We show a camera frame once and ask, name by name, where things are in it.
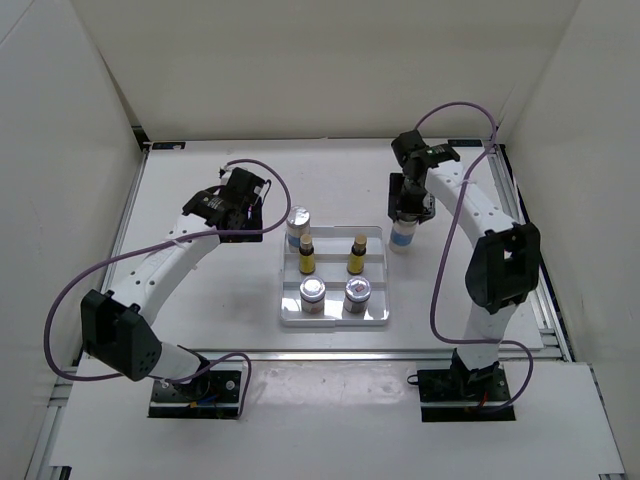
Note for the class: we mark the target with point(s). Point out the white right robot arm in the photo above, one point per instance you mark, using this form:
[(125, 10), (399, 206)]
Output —
[(505, 262)]

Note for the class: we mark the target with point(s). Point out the silver-lid spice jar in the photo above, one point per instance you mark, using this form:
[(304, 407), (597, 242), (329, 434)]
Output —
[(312, 292)]

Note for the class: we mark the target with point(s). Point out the yellow-label small bottle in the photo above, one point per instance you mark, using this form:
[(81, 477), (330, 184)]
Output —
[(356, 260), (306, 255)]

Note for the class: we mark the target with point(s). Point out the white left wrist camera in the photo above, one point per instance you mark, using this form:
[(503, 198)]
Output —
[(224, 172)]

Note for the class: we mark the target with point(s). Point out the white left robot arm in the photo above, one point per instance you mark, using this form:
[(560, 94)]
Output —
[(117, 324)]

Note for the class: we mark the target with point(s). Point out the blue-label salt shaker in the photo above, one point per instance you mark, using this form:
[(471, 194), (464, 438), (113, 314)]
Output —
[(297, 225), (401, 235)]

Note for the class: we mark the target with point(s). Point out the aluminium table frame rail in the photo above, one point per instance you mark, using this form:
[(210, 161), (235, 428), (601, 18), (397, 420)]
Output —
[(334, 355)]

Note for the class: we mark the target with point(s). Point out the red-logo-lid spice jar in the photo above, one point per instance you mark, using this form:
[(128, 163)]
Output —
[(357, 293)]

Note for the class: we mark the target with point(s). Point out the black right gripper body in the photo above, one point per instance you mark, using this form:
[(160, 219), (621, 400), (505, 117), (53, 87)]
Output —
[(412, 199)]

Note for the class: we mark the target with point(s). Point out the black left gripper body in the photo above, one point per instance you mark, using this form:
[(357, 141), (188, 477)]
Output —
[(244, 224)]

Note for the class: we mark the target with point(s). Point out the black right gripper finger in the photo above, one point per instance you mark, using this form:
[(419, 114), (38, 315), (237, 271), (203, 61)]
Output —
[(396, 181), (428, 209)]

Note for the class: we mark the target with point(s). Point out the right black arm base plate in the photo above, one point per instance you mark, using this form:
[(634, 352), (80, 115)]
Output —
[(442, 402)]

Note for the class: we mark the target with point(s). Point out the white divided plastic tray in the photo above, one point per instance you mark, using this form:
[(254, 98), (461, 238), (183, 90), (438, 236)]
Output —
[(332, 248)]

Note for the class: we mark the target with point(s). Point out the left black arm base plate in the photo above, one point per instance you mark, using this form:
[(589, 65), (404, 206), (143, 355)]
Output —
[(216, 395)]

